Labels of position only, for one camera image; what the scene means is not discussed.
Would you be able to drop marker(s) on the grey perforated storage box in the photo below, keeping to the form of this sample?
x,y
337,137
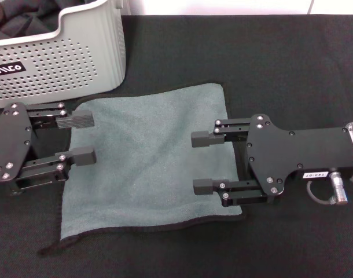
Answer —
x,y
78,58

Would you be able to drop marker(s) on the black tablecloth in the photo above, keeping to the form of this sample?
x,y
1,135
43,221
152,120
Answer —
x,y
280,58

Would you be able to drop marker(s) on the dark clothes pile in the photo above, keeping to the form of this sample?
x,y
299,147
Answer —
x,y
26,20

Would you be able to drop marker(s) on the grey-green towel with yellow back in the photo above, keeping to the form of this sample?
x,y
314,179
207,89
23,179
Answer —
x,y
150,162

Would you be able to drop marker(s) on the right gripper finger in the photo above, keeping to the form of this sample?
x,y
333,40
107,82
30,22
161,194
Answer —
x,y
201,139
202,186

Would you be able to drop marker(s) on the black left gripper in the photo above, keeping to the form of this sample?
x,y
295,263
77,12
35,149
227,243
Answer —
x,y
11,142

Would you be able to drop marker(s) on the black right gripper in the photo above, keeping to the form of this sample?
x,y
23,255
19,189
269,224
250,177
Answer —
x,y
295,150

